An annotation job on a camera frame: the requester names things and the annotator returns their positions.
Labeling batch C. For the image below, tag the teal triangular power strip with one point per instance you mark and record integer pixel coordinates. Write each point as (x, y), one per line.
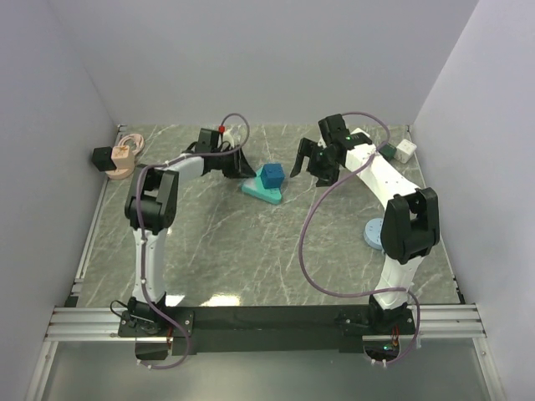
(254, 187)

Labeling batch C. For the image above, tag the black cube plug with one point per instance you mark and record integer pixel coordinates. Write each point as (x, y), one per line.
(101, 158)

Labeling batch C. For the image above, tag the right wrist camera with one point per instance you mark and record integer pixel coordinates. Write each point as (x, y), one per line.
(351, 140)

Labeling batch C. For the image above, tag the dark green cube plug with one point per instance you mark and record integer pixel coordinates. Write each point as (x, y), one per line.
(388, 151)

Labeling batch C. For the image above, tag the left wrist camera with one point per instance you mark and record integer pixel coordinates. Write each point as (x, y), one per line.
(231, 135)

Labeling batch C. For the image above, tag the pink round socket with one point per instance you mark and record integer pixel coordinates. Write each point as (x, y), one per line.
(120, 174)

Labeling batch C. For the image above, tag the light blue round socket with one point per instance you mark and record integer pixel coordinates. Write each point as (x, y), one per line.
(372, 233)

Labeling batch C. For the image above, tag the white cube plug right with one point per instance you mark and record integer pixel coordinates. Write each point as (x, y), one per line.
(405, 150)

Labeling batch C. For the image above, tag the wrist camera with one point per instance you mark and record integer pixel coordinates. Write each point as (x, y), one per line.
(231, 135)
(351, 140)

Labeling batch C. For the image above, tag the blue cube plug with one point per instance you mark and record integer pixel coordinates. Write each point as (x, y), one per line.
(272, 176)

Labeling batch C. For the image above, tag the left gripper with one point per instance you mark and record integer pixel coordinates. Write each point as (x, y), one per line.
(241, 166)

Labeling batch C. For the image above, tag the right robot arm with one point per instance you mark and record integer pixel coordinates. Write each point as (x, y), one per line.
(411, 222)

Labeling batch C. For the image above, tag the black base bar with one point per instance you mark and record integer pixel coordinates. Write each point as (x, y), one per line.
(276, 328)

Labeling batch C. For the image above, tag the beige pink cube plug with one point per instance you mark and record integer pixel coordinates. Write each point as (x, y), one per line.
(123, 157)

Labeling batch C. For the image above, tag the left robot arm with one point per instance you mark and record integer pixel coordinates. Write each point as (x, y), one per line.
(151, 204)

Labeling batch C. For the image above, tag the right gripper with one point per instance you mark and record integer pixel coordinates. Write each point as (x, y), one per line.
(306, 148)

